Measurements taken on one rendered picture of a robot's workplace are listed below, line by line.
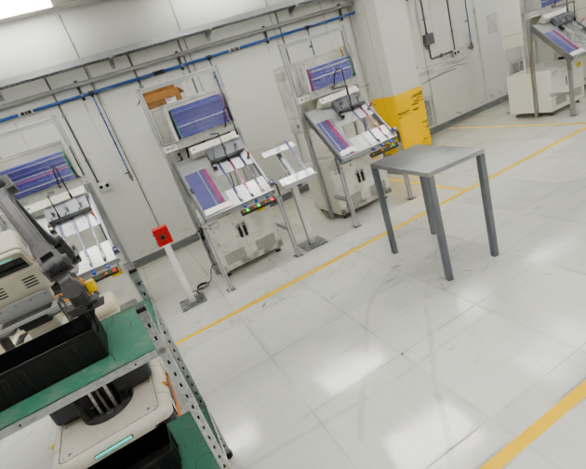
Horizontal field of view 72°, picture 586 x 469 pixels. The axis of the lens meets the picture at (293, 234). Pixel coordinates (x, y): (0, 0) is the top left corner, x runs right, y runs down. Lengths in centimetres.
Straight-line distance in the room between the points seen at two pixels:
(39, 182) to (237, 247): 177
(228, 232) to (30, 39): 301
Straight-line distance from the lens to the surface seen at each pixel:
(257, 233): 405
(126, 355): 147
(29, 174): 392
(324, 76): 446
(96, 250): 363
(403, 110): 628
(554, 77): 678
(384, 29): 621
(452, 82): 769
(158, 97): 426
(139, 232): 550
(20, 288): 209
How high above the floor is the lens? 159
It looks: 21 degrees down
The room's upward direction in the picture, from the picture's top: 19 degrees counter-clockwise
